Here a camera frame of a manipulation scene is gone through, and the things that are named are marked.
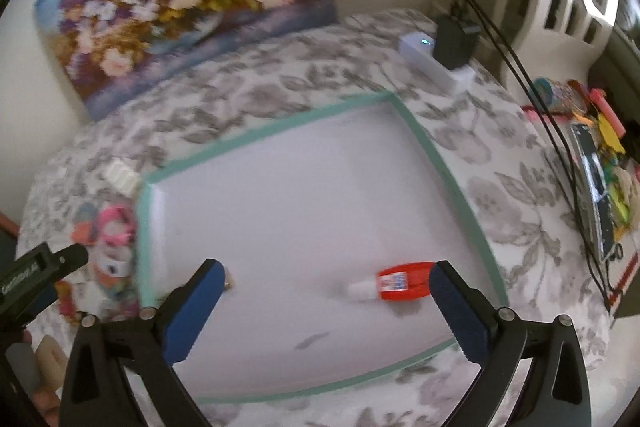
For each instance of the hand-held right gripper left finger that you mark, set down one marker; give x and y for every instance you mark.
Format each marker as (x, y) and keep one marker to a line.
(192, 314)

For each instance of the white plastic toy block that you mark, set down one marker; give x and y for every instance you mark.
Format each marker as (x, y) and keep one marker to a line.
(120, 176)

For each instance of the black power adapter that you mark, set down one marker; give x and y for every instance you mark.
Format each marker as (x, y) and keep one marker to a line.
(452, 39)

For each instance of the white power strip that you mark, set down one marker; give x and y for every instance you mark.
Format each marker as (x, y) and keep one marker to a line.
(425, 57)

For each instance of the white tray with green rim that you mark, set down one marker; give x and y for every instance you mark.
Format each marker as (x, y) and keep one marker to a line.
(300, 207)

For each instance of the black tablet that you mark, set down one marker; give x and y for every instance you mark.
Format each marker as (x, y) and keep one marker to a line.
(595, 187)

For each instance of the red glue bottle white cap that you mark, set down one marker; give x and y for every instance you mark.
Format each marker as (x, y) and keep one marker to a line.
(400, 282)

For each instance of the white teal tape roll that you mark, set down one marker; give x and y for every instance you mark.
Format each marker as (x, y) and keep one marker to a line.
(112, 267)

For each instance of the small brown object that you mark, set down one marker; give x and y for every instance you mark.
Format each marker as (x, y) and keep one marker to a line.
(229, 280)

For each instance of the colourful toys box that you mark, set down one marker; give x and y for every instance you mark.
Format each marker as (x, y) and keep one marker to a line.
(607, 127)

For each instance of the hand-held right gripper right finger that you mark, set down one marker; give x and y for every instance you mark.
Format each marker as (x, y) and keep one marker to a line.
(457, 317)

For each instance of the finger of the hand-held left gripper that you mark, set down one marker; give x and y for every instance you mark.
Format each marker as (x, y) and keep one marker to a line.
(72, 257)

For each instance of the grey floral tablecloth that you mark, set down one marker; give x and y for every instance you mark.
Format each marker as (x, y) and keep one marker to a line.
(300, 72)

